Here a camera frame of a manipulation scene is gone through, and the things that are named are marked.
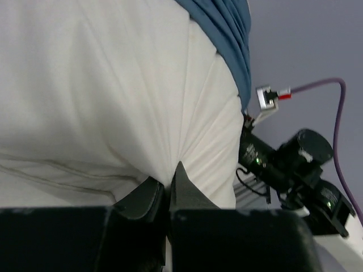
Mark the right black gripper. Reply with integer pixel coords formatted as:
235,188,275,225
238,127,279,187

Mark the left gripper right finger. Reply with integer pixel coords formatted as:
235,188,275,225
170,163,322,271

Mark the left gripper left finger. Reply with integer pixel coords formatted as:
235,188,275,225
1,178,165,271

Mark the blue cartoon print pillowcase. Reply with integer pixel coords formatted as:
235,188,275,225
177,0,251,111

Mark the white pillow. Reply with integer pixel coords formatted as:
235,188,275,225
1,1,243,209

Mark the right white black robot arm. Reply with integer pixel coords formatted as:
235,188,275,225
238,126,362,271

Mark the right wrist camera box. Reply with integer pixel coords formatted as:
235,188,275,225
252,86,278,127

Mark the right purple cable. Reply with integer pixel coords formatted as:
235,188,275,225
277,77,363,224

